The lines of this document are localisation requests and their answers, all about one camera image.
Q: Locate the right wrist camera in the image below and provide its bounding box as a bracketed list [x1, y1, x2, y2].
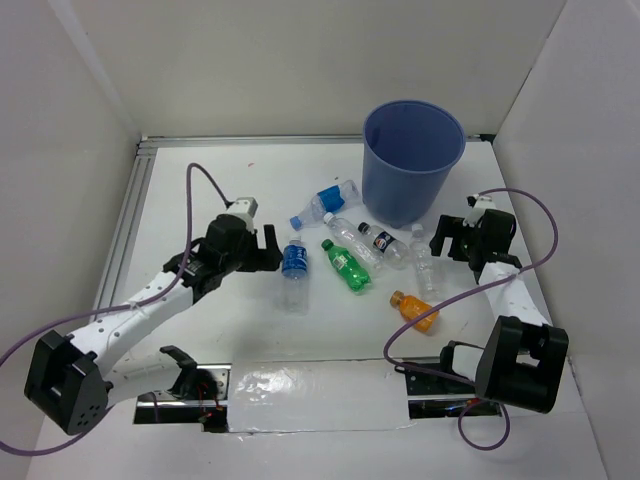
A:
[463, 194, 495, 228]

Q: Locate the crushed blue label bottle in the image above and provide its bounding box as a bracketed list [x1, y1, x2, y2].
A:
[289, 180, 360, 231]

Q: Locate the orange juice bottle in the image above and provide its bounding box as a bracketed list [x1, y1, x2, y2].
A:
[390, 290, 439, 334]

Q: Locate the blue plastic bin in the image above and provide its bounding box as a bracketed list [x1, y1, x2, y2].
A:
[362, 100, 466, 228]

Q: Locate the clear ribbed white-cap bottle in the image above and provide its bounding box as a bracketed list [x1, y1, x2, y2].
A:
[323, 213, 384, 275]

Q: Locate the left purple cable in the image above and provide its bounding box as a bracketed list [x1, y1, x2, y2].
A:
[0, 162, 236, 456]

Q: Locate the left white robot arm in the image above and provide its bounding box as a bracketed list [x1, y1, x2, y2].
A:
[25, 214, 282, 435]

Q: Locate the green soda bottle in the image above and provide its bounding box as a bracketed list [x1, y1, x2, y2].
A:
[321, 239, 371, 294]

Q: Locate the aluminium frame rail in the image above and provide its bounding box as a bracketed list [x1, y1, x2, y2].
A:
[99, 137, 504, 326]

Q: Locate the blue label water bottle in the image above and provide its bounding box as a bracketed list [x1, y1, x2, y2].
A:
[281, 235, 309, 315]

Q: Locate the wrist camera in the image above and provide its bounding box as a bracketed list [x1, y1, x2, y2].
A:
[226, 197, 258, 223]
[463, 194, 495, 228]

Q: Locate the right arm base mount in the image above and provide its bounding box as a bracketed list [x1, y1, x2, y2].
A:
[394, 366, 478, 420]

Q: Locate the pepsi black cap bottle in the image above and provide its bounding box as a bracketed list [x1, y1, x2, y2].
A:
[358, 222, 410, 270]

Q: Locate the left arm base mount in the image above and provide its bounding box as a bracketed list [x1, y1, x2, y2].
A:
[160, 346, 230, 433]

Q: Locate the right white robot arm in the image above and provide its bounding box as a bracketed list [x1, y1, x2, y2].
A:
[429, 209, 569, 413]

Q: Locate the clear unlabelled bottle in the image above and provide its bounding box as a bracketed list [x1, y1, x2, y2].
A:
[409, 223, 440, 303]

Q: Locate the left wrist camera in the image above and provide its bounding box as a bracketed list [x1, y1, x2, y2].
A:
[226, 197, 258, 223]

